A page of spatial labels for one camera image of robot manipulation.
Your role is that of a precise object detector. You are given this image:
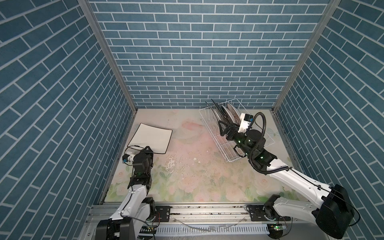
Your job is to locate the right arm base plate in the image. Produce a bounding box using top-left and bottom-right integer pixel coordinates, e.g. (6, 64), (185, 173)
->
(245, 205), (291, 222)

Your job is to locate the white wire dish rack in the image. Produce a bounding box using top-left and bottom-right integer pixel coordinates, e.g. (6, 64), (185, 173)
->
(200, 99), (277, 168)

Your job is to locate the white square plate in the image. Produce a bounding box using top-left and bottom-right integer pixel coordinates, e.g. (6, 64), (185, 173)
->
(128, 123), (173, 154)
(206, 102), (222, 131)

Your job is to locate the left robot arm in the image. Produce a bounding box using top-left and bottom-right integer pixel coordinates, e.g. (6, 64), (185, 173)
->
(95, 146), (156, 240)

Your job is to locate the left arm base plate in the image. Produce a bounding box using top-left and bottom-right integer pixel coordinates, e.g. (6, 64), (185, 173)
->
(155, 206), (171, 223)

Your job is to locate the round plate orange sunburst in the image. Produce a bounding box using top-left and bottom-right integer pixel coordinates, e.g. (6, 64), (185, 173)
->
(227, 103), (241, 125)

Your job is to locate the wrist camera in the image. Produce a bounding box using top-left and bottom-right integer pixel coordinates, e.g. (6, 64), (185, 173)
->
(122, 154), (135, 166)
(238, 113), (253, 134)

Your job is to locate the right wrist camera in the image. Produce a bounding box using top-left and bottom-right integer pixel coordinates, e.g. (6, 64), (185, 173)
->
(238, 113), (253, 134)

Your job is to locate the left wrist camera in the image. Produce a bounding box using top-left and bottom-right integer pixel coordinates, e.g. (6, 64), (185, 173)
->
(122, 154), (135, 166)

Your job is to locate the floral black square plate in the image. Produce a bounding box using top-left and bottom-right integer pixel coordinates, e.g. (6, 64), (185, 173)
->
(211, 99), (231, 124)

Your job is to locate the round plate red rim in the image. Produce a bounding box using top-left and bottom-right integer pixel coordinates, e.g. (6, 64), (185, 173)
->
(222, 106), (237, 124)

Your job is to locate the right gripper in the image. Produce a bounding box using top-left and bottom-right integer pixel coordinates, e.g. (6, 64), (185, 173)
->
(220, 119), (254, 159)

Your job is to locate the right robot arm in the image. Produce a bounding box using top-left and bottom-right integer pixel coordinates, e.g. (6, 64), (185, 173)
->
(218, 113), (358, 240)

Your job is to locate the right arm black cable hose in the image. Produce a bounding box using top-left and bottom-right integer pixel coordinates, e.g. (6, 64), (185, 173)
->
(245, 112), (292, 175)

